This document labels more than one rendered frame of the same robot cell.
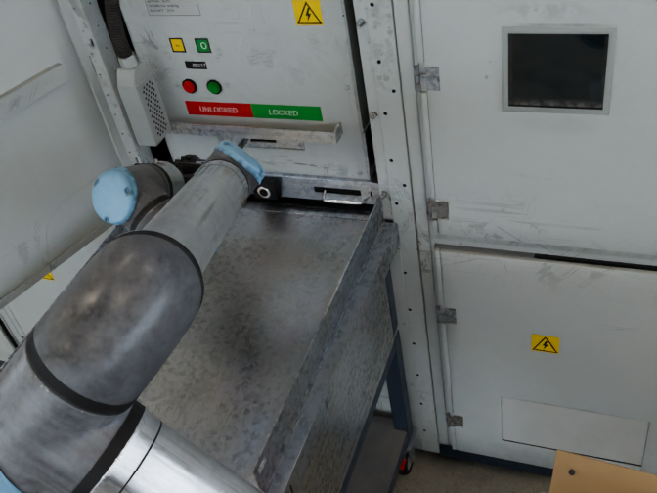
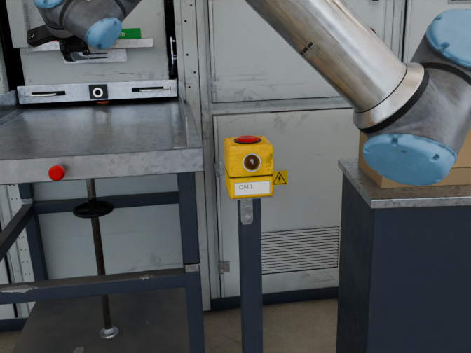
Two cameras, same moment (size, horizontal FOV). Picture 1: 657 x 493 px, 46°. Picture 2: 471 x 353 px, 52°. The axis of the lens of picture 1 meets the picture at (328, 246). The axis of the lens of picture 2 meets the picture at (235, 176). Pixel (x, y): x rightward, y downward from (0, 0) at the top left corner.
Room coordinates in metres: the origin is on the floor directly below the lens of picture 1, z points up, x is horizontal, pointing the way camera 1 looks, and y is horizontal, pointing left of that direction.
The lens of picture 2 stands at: (-0.23, 0.68, 1.10)
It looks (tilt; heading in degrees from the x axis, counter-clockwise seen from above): 17 degrees down; 326
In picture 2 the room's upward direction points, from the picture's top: 2 degrees counter-clockwise
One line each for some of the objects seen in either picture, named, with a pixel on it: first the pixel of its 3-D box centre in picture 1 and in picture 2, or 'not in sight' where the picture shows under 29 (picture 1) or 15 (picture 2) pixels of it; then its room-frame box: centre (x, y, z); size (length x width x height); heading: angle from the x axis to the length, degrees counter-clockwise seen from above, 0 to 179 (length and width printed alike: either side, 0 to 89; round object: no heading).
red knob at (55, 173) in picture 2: not in sight; (57, 171); (0.79, 0.44, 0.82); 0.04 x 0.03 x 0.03; 153
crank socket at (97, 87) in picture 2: (265, 188); (98, 92); (1.44, 0.11, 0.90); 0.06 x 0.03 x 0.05; 63
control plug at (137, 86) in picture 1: (144, 102); (19, 19); (1.49, 0.32, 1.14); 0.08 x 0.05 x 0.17; 153
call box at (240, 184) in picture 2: not in sight; (248, 166); (0.47, 0.17, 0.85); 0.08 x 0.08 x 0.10; 63
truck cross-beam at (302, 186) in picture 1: (272, 178); (99, 90); (1.47, 0.10, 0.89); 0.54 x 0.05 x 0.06; 63
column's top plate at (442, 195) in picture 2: not in sight; (423, 178); (0.43, -0.31, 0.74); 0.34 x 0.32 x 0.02; 56
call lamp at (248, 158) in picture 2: not in sight; (251, 163); (0.43, 0.19, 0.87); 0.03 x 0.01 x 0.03; 63
